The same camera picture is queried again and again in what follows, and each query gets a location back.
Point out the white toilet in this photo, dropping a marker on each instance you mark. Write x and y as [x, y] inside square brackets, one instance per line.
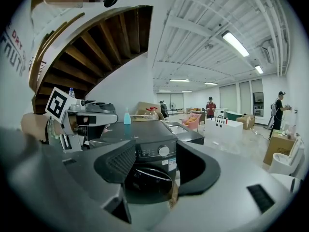
[287, 161]

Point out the pink armchair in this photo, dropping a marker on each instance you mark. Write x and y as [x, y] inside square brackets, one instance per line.
[192, 120]

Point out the standing fan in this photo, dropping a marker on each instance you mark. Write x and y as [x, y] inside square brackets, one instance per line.
[172, 105]

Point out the clear water bottle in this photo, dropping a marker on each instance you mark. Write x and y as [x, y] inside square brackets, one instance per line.
[72, 92]

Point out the open cardboard box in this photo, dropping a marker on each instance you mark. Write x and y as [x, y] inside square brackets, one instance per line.
[144, 107]

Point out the silver washing machine dial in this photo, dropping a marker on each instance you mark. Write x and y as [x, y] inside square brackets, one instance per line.
[164, 151]

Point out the ceiling air conditioner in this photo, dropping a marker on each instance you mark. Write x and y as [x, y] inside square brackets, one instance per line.
[268, 51]

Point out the small cardboard box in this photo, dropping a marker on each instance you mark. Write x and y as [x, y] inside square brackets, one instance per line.
[247, 121]

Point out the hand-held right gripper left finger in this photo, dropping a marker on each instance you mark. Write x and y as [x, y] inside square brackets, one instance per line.
[113, 161]

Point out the wooden spiral staircase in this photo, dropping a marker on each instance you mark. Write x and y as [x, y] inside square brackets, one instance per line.
[91, 54]

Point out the black bathtub faucet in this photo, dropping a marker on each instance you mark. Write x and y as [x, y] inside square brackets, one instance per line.
[220, 120]

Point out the clear jug with red cap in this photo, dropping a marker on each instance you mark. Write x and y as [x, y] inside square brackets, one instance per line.
[151, 113]

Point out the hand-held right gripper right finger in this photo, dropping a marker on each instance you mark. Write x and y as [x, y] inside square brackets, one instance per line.
[198, 170]

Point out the blue spray bottle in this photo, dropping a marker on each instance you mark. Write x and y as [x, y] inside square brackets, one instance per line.
[127, 117]

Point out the long ceiling light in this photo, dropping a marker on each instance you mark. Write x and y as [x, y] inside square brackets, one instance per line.
[179, 80]
[235, 43]
[211, 83]
[259, 69]

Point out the white rectangular bathtub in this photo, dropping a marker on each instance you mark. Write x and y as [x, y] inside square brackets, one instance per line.
[224, 129]

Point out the person's left forearm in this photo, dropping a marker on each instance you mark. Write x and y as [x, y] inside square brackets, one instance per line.
[33, 126]

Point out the black sink cabinet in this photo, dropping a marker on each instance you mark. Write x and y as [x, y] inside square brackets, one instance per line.
[186, 132]

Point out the white printed shirt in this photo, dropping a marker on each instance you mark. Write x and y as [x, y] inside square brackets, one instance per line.
[17, 81]

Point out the black washing machine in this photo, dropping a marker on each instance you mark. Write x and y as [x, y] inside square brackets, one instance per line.
[149, 139]

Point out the large cardboard box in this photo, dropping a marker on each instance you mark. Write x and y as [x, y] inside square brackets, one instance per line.
[277, 149]

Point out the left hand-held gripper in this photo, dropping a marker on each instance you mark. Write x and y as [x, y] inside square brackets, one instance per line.
[72, 110]

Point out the white appliance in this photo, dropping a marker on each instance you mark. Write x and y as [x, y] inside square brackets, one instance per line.
[220, 112]

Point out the person's left hand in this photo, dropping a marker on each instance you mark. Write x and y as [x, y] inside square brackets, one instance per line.
[107, 128]

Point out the green bathtub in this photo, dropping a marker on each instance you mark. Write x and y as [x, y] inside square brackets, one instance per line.
[233, 115]

